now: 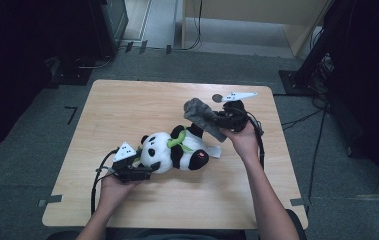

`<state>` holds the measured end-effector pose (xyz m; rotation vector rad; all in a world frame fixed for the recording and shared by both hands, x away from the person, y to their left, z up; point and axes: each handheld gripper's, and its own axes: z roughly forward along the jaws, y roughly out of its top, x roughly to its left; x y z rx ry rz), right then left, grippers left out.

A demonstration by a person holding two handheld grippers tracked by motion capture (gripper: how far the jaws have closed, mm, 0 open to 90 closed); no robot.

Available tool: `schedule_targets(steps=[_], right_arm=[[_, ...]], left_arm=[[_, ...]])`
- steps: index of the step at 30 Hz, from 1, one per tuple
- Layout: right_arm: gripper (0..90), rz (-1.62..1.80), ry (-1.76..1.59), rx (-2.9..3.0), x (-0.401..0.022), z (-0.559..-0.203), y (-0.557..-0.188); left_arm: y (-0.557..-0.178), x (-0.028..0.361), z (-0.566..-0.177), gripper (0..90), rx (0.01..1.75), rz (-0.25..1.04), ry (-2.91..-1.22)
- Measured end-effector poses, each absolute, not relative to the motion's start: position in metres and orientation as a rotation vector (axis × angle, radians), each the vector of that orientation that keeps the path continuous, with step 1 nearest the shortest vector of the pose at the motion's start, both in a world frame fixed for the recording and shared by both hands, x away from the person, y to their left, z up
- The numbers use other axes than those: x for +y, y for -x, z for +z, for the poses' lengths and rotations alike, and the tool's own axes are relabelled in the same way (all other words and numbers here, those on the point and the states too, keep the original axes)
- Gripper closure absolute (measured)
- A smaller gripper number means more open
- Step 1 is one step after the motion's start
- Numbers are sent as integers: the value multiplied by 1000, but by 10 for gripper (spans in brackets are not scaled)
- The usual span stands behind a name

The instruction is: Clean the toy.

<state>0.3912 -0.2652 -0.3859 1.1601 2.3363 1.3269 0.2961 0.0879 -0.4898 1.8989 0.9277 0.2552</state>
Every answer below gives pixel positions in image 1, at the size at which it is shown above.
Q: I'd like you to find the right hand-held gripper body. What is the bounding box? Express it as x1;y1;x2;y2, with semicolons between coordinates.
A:
221;91;259;133

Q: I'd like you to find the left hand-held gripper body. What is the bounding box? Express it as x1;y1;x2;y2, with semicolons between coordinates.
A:
110;141;152;183

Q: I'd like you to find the panda plush toy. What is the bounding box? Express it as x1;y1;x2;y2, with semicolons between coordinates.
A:
133;123;223;175

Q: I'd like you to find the grey fluffy cloth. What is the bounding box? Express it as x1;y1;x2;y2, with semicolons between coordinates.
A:
183;97;228;144

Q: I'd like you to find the person's left hand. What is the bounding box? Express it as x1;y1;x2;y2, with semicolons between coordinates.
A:
98;173;141;209

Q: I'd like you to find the person's right hand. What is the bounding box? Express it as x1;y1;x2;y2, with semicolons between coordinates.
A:
220;121;261;162

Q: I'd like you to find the person's grey shirt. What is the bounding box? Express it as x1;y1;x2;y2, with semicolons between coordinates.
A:
110;228;248;240

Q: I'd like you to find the black chair armrest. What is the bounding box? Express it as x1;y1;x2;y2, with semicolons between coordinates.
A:
46;229;81;240
285;209;308;240

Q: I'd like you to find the black metal stand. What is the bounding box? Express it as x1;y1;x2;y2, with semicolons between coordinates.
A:
278;0;355;98

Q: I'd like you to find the light wooden desk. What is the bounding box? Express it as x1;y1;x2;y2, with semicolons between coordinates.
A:
180;0;331;58

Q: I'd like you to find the black equipment cabinet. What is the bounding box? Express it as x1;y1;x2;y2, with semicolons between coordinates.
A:
90;0;130;59

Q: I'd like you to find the dark curtain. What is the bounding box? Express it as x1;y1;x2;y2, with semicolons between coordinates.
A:
323;0;379;198
0;0;101;158

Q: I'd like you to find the left hand-held gripper cable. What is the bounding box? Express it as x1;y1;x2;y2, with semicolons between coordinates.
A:
90;148;120;216

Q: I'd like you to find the hand-held gripper cable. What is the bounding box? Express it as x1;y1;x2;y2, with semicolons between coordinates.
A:
90;148;120;216
245;111;266;171

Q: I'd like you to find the right hand-held gripper cable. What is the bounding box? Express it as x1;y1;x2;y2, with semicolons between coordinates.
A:
245;111;266;171

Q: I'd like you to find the short black floor cable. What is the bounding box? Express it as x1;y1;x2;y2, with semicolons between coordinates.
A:
280;109;325;131

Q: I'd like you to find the long black floor cable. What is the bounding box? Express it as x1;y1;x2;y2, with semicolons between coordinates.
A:
306;108;328;206

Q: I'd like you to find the bundle of cables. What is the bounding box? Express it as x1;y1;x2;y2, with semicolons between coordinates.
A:
310;54;335;108

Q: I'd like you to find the black hanging cable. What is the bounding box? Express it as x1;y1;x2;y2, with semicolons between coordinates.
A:
173;0;203;52

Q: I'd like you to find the black looped floor cable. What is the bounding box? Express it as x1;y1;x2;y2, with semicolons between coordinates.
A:
75;54;115;70

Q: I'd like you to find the black flat base plate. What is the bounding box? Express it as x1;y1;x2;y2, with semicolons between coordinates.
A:
48;66;93;87

